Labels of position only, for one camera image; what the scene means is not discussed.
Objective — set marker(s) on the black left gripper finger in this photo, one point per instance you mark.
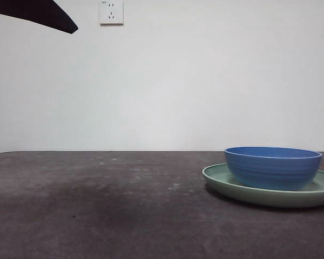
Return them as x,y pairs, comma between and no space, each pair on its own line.
43,12

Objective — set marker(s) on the blue ribbed bowl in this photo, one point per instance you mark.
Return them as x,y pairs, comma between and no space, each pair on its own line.
272,170

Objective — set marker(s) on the green shallow plate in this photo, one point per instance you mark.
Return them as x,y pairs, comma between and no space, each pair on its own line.
259,198

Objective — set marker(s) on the white wall socket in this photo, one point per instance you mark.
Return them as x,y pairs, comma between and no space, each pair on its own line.
116,20

